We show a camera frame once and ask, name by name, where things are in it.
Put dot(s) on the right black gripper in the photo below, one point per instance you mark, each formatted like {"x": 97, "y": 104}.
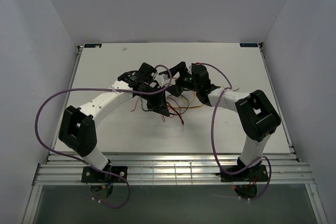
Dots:
{"x": 181, "y": 68}

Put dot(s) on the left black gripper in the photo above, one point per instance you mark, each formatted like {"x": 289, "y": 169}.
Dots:
{"x": 159, "y": 106}

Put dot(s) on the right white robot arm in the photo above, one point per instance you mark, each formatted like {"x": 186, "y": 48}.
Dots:
{"x": 258, "y": 117}

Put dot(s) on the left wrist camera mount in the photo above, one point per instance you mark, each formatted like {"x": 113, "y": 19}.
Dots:
{"x": 162, "y": 80}

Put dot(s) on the right blue logo sticker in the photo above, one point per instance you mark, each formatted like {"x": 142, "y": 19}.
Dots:
{"x": 249, "y": 45}

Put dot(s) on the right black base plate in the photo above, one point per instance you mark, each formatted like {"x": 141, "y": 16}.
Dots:
{"x": 253, "y": 174}

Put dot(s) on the left blue logo sticker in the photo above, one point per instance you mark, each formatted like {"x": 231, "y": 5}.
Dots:
{"x": 92, "y": 45}

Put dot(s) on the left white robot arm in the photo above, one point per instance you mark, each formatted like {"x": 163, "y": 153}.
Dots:
{"x": 78, "y": 125}

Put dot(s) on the blue logo sticker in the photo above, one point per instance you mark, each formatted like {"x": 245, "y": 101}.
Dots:
{"x": 92, "y": 45}
{"x": 249, "y": 45}

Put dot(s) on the aluminium rail frame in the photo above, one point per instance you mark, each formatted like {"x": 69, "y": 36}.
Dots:
{"x": 183, "y": 169}

